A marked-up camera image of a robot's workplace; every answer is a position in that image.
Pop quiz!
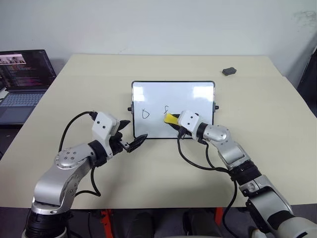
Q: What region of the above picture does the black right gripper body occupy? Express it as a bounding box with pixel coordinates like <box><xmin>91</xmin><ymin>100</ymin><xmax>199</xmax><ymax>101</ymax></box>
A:
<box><xmin>174</xmin><ymin>123</ymin><xmax>193</xmax><ymax>139</ymax></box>

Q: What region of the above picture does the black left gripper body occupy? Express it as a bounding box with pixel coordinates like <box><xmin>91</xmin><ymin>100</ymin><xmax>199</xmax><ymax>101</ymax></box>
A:
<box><xmin>108</xmin><ymin>120</ymin><xmax>130</xmax><ymax>157</ymax></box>

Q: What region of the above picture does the yellow eraser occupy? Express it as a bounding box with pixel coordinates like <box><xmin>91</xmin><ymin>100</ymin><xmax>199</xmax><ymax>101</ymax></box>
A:
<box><xmin>163</xmin><ymin>113</ymin><xmax>179</xmax><ymax>125</ymax></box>

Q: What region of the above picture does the small black-framed whiteboard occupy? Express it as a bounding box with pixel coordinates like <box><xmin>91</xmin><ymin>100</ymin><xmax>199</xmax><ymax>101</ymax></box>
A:
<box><xmin>126</xmin><ymin>80</ymin><xmax>220</xmax><ymax>140</ymax></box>

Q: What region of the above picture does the small black block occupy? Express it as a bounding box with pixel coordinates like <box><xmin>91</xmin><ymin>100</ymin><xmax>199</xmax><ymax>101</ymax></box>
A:
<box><xmin>221</xmin><ymin>66</ymin><xmax>238</xmax><ymax>76</ymax></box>

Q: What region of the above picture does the red table leg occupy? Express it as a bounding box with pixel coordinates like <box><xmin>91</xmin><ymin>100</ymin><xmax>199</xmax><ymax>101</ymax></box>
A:
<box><xmin>214</xmin><ymin>207</ymin><xmax>224</xmax><ymax>224</ymax></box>
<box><xmin>100</xmin><ymin>209</ymin><xmax>112</xmax><ymax>238</ymax></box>

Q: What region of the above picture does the open grey laptop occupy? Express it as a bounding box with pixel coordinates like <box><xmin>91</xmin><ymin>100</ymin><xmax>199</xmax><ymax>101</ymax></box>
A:
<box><xmin>0</xmin><ymin>49</ymin><xmax>57</xmax><ymax>126</ymax></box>

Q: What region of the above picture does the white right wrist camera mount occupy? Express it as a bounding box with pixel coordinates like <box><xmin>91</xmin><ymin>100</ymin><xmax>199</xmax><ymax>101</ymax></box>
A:
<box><xmin>177</xmin><ymin>110</ymin><xmax>200</xmax><ymax>135</ymax></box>

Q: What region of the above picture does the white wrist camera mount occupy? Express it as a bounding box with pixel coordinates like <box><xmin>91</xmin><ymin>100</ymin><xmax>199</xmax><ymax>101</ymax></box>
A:
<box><xmin>177</xmin><ymin>110</ymin><xmax>200</xmax><ymax>135</ymax></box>
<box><xmin>91</xmin><ymin>111</ymin><xmax>121</xmax><ymax>159</ymax></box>

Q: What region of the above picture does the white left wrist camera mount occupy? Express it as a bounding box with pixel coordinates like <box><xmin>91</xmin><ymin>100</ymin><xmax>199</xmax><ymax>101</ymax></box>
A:
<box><xmin>91</xmin><ymin>111</ymin><xmax>121</xmax><ymax>159</ymax></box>

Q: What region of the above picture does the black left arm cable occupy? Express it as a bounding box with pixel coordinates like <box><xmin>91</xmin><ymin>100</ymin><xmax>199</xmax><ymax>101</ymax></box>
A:
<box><xmin>58</xmin><ymin>111</ymin><xmax>102</xmax><ymax>198</ymax></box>

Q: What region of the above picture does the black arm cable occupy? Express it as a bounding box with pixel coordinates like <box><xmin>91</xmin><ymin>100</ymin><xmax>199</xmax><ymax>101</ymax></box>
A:
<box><xmin>58</xmin><ymin>111</ymin><xmax>102</xmax><ymax>198</ymax></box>
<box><xmin>176</xmin><ymin>128</ymin><xmax>239</xmax><ymax>238</ymax></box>

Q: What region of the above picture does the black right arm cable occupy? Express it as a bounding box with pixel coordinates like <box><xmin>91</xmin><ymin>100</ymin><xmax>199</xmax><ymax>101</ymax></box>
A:
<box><xmin>176</xmin><ymin>128</ymin><xmax>239</xmax><ymax>238</ymax></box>

